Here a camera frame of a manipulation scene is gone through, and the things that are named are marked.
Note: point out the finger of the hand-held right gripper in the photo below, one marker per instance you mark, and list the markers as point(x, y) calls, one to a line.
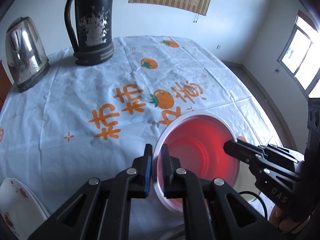
point(250, 148)
point(272, 170)

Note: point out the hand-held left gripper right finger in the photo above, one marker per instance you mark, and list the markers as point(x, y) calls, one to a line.
point(164, 170)

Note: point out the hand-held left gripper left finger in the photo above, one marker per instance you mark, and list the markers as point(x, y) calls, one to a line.
point(147, 175)

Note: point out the red plastic bowl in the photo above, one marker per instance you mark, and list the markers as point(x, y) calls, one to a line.
point(200, 142)

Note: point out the white plate with red flowers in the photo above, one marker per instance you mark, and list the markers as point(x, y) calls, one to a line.
point(17, 205)

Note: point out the person's right hand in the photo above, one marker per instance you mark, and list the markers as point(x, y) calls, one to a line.
point(282, 217)

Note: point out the white tablecloth with orange print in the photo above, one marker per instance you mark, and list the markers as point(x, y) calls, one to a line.
point(75, 92)

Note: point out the worn black thermos flask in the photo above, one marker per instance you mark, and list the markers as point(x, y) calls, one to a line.
point(92, 22)

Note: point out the stainless steel electric kettle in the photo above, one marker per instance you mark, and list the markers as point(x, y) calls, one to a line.
point(23, 52)

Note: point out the window with metal frame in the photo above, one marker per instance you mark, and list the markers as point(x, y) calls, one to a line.
point(297, 55)

